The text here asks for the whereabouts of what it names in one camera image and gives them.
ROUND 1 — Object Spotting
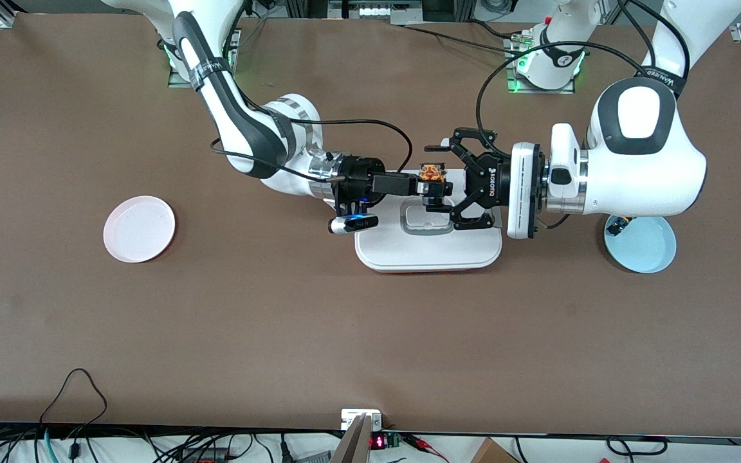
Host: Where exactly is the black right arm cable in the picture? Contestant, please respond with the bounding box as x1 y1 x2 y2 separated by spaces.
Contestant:
211 119 414 182

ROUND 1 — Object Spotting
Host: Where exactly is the red clip lead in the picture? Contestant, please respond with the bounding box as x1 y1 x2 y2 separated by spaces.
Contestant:
408 434 450 462

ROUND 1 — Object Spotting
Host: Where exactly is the orange push-button switch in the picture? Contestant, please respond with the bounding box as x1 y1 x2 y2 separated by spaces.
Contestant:
419 163 453 212

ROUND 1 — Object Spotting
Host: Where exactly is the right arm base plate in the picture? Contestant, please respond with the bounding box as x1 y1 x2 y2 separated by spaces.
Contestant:
168 29 241 89

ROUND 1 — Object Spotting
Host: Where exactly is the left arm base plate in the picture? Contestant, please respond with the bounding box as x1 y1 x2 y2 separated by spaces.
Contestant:
506 32 576 95

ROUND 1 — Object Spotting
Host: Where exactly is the black coiled cable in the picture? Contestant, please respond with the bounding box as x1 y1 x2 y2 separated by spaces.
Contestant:
605 435 668 458

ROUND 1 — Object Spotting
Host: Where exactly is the grey metal bar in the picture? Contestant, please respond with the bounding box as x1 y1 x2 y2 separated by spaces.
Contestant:
331 413 372 463

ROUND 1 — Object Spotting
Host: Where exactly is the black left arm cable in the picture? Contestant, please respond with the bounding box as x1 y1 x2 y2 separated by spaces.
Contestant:
477 42 646 139

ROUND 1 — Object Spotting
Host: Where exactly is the brown cardboard box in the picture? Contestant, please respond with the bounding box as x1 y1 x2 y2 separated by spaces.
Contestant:
470 437 520 463

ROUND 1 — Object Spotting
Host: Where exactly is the black looped cable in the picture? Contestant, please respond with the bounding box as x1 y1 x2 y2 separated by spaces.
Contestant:
39 368 109 444

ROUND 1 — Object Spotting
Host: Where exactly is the white lidded lunch box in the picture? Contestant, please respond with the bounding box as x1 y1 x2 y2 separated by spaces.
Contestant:
352 169 504 273

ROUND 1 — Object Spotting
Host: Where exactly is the small white box device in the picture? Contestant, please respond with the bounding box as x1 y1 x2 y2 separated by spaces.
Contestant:
341 409 383 430

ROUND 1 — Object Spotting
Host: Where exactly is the light blue round plate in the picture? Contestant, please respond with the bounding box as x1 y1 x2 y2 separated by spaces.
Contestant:
604 215 677 275

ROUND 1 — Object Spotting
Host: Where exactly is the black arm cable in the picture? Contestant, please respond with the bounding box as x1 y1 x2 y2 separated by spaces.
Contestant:
211 119 414 182
477 42 646 139

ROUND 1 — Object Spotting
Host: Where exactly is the white power strip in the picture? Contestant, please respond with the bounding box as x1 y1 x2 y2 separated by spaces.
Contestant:
329 0 423 20

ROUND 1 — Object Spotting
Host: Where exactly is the black cable on table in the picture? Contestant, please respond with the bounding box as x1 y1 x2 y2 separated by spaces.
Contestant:
403 24 526 53

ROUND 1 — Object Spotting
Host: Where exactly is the pink round plate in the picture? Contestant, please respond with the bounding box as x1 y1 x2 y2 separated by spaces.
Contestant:
103 195 176 264

